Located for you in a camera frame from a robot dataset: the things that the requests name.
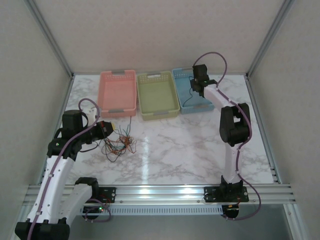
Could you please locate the thin black wire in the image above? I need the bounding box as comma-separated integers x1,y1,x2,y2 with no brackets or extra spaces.
182,84,199,108
100,136,118,155
101,139,121,164

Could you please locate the green plastic basket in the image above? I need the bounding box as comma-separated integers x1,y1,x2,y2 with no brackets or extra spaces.
136,71,181,122

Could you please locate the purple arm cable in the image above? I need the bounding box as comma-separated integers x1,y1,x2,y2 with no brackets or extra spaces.
193,51,263,221
28,98,112,240

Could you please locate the slotted white cable duct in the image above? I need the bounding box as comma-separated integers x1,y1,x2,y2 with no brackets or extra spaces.
79,205,224,216

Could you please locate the aluminium mounting rail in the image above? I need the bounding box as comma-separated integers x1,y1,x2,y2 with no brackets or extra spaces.
26,184,297,205

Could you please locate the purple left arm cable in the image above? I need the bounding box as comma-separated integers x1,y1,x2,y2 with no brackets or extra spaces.
28,98,112,240

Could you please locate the pink plastic basket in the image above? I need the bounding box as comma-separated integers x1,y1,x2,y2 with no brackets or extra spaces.
96,69,137,119

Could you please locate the aluminium frame post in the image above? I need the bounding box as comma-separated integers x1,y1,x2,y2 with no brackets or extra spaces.
246,0,296,79
26,0,75,79

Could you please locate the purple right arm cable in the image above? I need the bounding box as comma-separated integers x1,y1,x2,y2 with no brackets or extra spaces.
193,51,263,221

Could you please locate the bundle of coloured wires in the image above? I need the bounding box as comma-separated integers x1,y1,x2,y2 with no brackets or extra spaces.
116,126,132,151

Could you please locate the aluminium side rail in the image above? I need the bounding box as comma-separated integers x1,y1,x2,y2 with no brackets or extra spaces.
244,74,281,185
37,74,75,186

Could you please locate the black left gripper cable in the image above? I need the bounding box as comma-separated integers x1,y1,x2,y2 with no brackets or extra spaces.
79,141,98,153

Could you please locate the thin orange wire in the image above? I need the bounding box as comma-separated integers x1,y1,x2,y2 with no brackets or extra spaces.
109,136,135,156

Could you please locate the blue plastic basket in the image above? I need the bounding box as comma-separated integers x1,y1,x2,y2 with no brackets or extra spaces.
171,65,219,115

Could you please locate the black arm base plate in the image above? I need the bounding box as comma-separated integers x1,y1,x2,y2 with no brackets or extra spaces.
84,186,117,204
203,186,250,204

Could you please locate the black controller board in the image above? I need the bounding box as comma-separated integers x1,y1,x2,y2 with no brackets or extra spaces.
83,205,106,223
221,204,241,221

